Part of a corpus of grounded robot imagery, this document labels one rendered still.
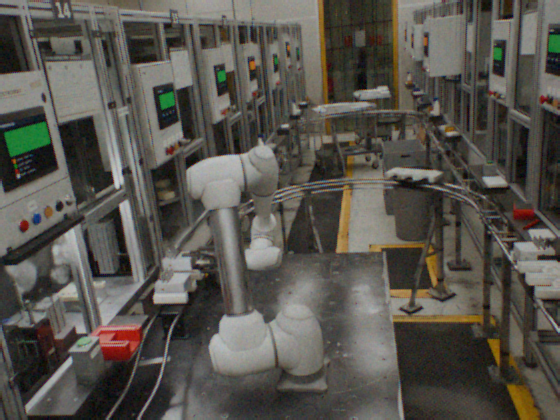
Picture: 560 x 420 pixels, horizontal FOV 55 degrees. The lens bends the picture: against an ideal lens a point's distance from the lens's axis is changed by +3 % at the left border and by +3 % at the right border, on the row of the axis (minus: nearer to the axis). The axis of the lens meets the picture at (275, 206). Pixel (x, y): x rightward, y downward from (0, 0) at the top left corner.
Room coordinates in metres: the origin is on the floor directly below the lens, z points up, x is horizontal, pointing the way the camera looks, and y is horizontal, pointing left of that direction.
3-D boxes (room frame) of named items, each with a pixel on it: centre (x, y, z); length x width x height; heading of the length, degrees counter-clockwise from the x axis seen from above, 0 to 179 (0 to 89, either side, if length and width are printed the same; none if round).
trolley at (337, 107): (7.32, -1.09, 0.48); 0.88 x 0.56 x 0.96; 97
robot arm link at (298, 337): (1.64, -0.03, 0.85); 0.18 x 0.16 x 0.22; 101
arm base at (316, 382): (1.66, -0.04, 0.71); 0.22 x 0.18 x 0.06; 169
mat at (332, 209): (6.43, -0.70, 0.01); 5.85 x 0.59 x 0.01; 169
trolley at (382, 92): (8.49, -1.72, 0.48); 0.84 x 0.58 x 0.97; 177
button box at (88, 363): (1.45, 0.63, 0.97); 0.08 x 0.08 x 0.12; 79
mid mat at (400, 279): (3.86, -0.99, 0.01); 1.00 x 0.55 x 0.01; 169
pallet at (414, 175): (3.54, -0.98, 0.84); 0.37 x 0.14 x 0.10; 47
